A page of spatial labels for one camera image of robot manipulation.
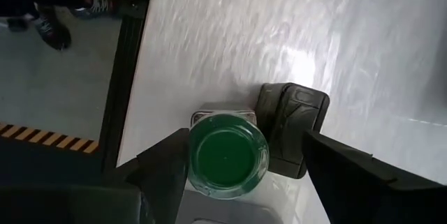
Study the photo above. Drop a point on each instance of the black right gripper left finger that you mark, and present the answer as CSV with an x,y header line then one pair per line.
x,y
157,182

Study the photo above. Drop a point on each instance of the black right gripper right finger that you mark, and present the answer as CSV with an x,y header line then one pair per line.
x,y
356,189

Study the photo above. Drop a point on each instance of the green-lid glass spice jar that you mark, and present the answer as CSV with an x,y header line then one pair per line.
x,y
227,157

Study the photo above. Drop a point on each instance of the black hazard stripe mat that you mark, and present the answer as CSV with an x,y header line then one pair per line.
x,y
35,161

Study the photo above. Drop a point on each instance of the person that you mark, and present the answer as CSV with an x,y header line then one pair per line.
x,y
52,32

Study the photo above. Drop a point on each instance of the black table frame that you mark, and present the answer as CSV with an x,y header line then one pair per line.
x,y
120,105

